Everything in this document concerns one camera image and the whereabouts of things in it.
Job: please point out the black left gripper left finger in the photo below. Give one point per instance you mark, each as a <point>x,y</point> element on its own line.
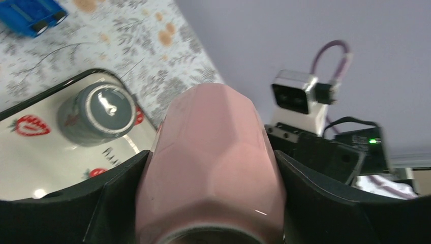
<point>98,210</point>

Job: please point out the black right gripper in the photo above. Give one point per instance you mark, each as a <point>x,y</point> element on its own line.
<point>333,159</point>

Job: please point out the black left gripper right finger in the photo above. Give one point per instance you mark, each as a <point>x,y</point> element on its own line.
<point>325,210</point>

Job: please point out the dark grey mug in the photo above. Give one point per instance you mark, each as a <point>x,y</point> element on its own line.
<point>99,113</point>

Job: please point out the pink octagonal mug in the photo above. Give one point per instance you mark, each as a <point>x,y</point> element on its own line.
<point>212,176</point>

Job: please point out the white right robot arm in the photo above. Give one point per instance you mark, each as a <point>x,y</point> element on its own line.
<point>376,176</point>

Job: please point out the white strawberry tray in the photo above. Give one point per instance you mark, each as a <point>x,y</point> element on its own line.
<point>37,159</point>

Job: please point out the floral tablecloth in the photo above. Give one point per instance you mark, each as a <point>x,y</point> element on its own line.
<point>147,44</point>

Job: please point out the blue toy car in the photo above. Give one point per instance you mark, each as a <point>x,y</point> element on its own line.
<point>31,18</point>

